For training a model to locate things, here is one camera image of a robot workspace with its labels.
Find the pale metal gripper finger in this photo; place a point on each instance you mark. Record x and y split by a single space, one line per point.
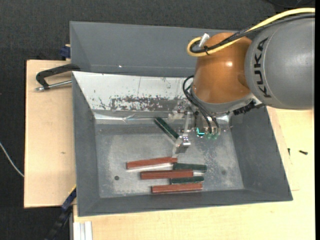
180 146

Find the small black screw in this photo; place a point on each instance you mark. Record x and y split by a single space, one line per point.
303 152

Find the grey metal bin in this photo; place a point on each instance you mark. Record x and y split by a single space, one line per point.
140 144

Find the red-brown flat block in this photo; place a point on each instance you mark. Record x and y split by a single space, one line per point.
166 174
150 163
176 188

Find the pale wood board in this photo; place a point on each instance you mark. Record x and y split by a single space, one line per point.
47 139

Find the dark green flat block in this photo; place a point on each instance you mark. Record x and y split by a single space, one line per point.
187 180
166 127
190 167

